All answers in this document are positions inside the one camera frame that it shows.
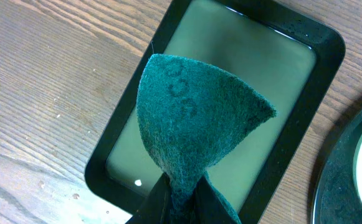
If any black rectangular water tray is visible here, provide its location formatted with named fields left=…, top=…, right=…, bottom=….
left=85, top=1, right=346, bottom=223

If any green and yellow sponge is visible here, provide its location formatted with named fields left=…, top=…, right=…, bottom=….
left=136, top=54, right=277, bottom=223

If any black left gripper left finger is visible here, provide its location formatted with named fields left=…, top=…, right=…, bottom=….
left=126, top=174, right=171, bottom=224

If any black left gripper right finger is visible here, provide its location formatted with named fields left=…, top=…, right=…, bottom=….
left=194, top=172, right=241, bottom=224

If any round black serving tray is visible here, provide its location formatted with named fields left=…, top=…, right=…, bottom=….
left=310, top=110, right=362, bottom=224

